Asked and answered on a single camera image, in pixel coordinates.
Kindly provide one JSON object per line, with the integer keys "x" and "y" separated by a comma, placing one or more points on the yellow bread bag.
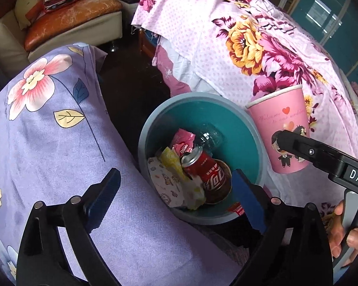
{"x": 173, "y": 161}

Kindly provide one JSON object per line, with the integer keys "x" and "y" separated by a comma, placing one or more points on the pink floral bedsheet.
{"x": 211, "y": 35}

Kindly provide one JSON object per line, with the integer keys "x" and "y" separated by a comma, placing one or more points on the red soda can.
{"x": 208, "y": 172}

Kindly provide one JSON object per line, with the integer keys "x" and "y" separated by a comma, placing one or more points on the large pink snack wrapper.
{"x": 182, "y": 138}

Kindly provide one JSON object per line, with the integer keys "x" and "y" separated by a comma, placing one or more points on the purple floral cloth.
{"x": 47, "y": 125}

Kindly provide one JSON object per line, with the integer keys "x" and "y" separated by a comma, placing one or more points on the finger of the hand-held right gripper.
{"x": 304, "y": 149}

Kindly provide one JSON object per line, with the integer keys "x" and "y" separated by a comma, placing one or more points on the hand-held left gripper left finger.
{"x": 103, "y": 198}

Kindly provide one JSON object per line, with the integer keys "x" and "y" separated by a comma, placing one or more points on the teal plastic basin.
{"x": 226, "y": 116}

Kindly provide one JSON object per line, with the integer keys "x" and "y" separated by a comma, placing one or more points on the person's right hand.
{"x": 353, "y": 238}

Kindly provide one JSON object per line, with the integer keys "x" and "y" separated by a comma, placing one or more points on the printed face mask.
{"x": 164, "y": 184}

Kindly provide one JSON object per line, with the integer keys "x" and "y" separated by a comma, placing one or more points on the yellow pillow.
{"x": 26, "y": 3}

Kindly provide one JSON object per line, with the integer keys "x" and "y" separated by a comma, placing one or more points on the orange seat cushion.
{"x": 77, "y": 15}

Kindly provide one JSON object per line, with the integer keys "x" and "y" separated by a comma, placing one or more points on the pink paper cup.
{"x": 274, "y": 116}

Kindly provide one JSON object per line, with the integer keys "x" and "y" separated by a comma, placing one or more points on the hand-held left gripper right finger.
{"x": 249, "y": 199}

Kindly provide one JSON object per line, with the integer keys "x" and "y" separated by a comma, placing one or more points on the beige sofa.
{"x": 6, "y": 35}

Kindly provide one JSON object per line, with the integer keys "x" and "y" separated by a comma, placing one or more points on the clear bottle with green label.
{"x": 208, "y": 137}

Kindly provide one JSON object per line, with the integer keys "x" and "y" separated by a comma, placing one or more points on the orange-red snack wrapper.
{"x": 237, "y": 208}

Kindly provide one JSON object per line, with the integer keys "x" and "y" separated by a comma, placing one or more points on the teal cabinet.
{"x": 331, "y": 12}

